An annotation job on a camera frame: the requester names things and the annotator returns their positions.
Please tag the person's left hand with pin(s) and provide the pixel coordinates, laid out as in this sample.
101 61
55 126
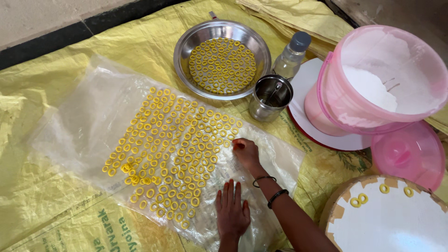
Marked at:
232 218

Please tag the person's right hand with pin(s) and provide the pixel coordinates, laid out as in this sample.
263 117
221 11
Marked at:
249 154

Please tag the person's right fingers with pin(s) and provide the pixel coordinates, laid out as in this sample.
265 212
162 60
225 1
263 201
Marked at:
238 144

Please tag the clear plastic sheet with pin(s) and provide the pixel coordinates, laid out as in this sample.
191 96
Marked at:
87 115

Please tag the steel tumbler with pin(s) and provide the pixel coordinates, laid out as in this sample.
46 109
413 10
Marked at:
260 110

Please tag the thin black bangle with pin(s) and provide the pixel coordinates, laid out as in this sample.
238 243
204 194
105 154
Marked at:
266 177

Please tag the steel spoon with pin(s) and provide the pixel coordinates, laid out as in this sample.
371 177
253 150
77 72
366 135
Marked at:
273 92

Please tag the thick black bangle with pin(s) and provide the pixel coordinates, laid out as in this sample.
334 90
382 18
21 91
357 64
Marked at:
278 196

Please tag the white round board red rim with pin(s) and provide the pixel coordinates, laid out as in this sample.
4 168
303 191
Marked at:
301 101

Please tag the layer of yellow bowl rings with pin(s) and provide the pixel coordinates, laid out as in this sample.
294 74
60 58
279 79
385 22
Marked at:
217 66

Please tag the pink plastic bucket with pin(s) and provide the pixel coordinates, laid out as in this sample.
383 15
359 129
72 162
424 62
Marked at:
325 115

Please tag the clear bottle with grey cap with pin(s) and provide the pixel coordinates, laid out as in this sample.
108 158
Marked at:
288 61

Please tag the steel bowl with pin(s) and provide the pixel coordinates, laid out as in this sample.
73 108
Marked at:
196 38

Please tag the spread of yellow dough rings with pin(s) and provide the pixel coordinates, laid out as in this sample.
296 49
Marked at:
125 168

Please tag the folded yellow sacks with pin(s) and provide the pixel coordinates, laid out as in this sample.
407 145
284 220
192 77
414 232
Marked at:
297 17

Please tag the white flour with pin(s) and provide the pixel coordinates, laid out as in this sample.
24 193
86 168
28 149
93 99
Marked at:
367 87

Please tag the pink plastic lid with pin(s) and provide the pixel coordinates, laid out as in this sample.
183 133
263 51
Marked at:
409 154

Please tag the round white cardboard disc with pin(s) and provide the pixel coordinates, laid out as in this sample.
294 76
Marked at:
392 224

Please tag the yellow woven sack mat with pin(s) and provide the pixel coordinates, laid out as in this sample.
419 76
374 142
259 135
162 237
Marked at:
52 196

